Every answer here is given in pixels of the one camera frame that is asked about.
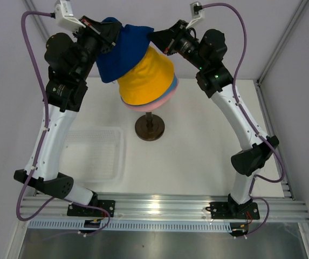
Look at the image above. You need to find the aluminium rail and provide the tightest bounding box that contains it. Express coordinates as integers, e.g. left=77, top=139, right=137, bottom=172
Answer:
left=20, top=193, right=309, bottom=223
left=255, top=80, right=296, bottom=201

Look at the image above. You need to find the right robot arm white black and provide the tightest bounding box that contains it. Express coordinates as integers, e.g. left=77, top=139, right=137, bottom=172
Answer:
left=147, top=20, right=279, bottom=219

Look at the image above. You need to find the clear plastic bin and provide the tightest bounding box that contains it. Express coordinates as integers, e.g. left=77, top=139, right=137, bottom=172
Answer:
left=59, top=126, right=125, bottom=183

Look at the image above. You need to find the brown round wooden stand base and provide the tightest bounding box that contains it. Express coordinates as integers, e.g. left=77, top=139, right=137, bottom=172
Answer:
left=135, top=114, right=165, bottom=141

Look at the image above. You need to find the aluminium front rail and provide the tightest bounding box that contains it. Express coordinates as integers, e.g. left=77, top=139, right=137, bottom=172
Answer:
left=20, top=193, right=309, bottom=223

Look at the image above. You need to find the right aluminium frame post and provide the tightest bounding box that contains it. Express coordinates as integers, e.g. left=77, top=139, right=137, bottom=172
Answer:
left=256, top=0, right=309, bottom=86

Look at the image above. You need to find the aluminium frame post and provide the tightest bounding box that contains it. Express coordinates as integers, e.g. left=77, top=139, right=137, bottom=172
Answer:
left=256, top=0, right=309, bottom=86
left=22, top=0, right=50, bottom=43

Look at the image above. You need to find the light blue bucket hat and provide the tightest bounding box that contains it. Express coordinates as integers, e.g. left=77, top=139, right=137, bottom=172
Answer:
left=167, top=75, right=178, bottom=94

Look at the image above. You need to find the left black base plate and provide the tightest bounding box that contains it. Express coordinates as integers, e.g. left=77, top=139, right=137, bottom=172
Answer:
left=67, top=199, right=116, bottom=218

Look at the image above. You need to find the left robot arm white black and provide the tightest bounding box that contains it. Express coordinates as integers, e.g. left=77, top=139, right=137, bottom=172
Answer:
left=13, top=16, right=122, bottom=216

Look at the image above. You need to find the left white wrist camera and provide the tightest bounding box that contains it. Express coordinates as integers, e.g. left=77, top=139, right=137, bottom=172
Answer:
left=54, top=0, right=86, bottom=32

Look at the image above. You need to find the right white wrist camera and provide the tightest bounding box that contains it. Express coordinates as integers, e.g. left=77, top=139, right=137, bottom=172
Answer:
left=186, top=1, right=205, bottom=29

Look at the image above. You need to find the dark blue hat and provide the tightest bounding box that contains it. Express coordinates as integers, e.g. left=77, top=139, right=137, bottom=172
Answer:
left=96, top=24, right=154, bottom=83

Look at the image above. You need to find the white slotted cable duct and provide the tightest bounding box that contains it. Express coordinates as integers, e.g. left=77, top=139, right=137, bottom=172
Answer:
left=28, top=219, right=231, bottom=233

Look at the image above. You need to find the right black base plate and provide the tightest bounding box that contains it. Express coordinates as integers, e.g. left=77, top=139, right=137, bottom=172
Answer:
left=205, top=200, right=260, bottom=220

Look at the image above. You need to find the right side aluminium rail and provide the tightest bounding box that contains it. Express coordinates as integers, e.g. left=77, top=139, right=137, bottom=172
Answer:
left=255, top=80, right=296, bottom=201

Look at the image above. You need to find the left aluminium frame post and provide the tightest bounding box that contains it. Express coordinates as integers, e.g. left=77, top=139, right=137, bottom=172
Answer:
left=22, top=0, right=50, bottom=43

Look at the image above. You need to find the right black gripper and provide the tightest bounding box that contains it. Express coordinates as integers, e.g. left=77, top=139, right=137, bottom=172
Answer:
left=146, top=20, right=207, bottom=71

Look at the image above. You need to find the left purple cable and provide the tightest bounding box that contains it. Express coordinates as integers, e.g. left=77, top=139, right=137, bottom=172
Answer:
left=16, top=10, right=57, bottom=222

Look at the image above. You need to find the pink bucket hat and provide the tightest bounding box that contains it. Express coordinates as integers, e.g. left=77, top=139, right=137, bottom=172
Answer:
left=121, top=80, right=179, bottom=112

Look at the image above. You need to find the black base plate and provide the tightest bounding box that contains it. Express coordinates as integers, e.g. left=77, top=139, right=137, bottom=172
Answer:
left=67, top=199, right=116, bottom=218
left=205, top=200, right=260, bottom=220

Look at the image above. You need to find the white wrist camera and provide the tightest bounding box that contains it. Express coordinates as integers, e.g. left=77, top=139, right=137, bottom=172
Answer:
left=54, top=0, right=86, bottom=32
left=186, top=1, right=205, bottom=29

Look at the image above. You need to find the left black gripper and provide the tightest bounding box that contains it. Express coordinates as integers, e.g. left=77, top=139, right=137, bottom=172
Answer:
left=72, top=15, right=122, bottom=82

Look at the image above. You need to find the yellow hat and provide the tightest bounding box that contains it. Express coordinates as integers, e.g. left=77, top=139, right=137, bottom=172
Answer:
left=117, top=46, right=175, bottom=105

